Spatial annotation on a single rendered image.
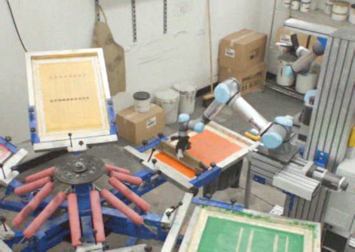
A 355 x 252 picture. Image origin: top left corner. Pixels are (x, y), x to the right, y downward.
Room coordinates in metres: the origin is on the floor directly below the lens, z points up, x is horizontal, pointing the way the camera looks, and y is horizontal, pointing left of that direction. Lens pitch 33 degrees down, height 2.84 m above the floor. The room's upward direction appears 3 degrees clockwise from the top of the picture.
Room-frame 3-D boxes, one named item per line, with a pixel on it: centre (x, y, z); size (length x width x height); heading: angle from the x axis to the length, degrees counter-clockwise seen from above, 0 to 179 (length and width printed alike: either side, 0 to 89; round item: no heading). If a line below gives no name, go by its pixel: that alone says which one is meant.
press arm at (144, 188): (2.58, 0.26, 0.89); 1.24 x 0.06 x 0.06; 138
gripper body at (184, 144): (2.73, 0.09, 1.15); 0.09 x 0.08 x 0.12; 48
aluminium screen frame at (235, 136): (2.90, -0.03, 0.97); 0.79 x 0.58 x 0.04; 138
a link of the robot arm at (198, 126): (2.70, 0.00, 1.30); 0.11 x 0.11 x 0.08; 60
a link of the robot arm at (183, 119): (2.73, 0.09, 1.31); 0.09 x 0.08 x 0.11; 60
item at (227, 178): (2.82, -0.20, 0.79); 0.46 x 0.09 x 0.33; 138
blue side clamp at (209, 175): (2.53, -0.07, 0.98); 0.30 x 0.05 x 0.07; 138
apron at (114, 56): (4.62, 1.05, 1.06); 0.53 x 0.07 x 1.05; 138
